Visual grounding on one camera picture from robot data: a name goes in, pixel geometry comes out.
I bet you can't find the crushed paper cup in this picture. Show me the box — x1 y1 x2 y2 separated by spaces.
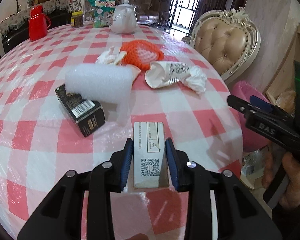
145 61 191 89

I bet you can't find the small grey QR carton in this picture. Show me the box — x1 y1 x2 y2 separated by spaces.
133 122 169 189

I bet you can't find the black cardboard box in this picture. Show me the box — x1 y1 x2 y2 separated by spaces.
55 84 106 137

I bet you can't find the orange foam net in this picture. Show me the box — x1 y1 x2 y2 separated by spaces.
120 40 164 71

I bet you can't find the white foam block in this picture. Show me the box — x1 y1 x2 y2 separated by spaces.
65 63 135 126

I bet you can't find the white tissue wad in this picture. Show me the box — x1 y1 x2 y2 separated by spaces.
181 66 207 95

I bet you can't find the pink trash bin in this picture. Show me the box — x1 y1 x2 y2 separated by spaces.
231 80 273 153

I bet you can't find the person's right hand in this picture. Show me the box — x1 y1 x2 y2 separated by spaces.
262 143 300 209

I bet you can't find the bread bag on shelf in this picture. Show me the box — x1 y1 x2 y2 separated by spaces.
276 89 296 114

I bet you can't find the beige tufted ornate chair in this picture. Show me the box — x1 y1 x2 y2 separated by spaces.
182 7 261 85

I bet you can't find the red white checkered tablecloth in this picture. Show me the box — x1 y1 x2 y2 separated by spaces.
0 25 242 237

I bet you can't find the crumpled white tissue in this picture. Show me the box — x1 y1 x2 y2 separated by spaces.
95 46 127 66

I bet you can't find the white ceramic teapot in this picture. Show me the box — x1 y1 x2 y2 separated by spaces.
109 0 138 35

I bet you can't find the green snack bag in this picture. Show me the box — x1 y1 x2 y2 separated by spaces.
87 0 116 28

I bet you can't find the yellow lid jar centre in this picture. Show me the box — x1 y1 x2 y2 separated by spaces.
71 11 84 28

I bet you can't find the black piano with lace cover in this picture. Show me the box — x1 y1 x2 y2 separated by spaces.
0 0 71 54

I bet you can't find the red thermos jug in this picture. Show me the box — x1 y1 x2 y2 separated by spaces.
29 5 51 41

